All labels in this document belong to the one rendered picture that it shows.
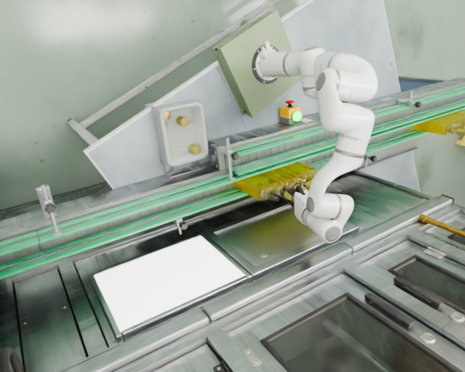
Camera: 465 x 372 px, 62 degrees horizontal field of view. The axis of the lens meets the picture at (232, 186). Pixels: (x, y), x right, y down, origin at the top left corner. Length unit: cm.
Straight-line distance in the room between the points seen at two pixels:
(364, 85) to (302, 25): 75
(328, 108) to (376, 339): 61
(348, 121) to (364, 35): 111
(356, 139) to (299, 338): 55
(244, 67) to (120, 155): 59
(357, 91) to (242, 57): 58
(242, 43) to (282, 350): 111
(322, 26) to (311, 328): 134
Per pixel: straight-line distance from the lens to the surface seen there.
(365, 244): 143
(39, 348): 125
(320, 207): 113
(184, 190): 146
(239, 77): 159
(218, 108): 164
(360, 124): 111
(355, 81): 117
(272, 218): 155
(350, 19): 208
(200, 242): 143
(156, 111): 147
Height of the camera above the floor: 217
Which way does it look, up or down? 53 degrees down
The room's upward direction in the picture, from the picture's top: 120 degrees clockwise
